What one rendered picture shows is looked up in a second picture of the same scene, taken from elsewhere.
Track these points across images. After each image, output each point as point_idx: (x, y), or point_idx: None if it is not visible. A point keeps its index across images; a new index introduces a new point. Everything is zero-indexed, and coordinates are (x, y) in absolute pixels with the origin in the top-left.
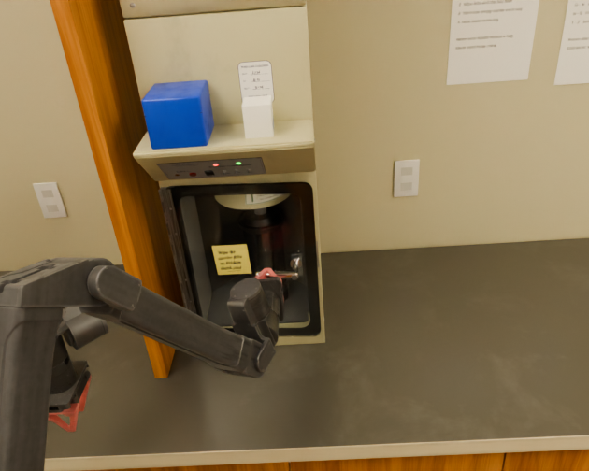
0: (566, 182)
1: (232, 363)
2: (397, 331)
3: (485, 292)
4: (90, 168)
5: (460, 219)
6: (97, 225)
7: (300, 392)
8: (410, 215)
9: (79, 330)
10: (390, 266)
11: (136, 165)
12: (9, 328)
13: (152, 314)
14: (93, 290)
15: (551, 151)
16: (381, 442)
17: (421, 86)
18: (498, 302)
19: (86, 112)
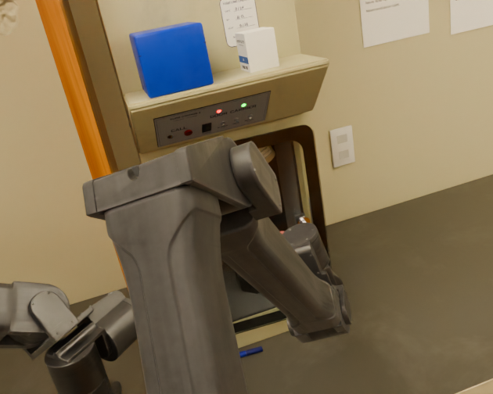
0: (475, 123)
1: (330, 314)
2: (399, 283)
3: (453, 230)
4: (12, 201)
5: (394, 177)
6: (27, 267)
7: (342, 367)
8: (351, 183)
9: (117, 330)
10: (350, 234)
11: (106, 148)
12: (172, 226)
13: (272, 238)
14: (244, 174)
15: (458, 97)
16: (463, 388)
17: (342, 52)
18: (472, 234)
19: (63, 65)
